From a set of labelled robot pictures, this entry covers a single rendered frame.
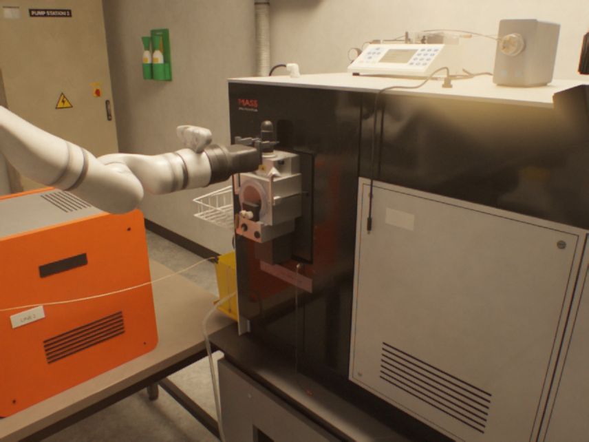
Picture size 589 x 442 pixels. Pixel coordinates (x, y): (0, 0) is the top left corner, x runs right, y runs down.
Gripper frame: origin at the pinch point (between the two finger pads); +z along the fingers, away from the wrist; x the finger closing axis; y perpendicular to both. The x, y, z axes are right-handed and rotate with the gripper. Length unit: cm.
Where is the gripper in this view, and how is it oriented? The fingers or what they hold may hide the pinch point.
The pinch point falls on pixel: (270, 140)
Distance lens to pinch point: 100.4
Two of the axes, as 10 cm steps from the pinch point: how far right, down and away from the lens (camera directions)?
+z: 7.1, -2.5, 6.6
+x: 7.1, 2.4, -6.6
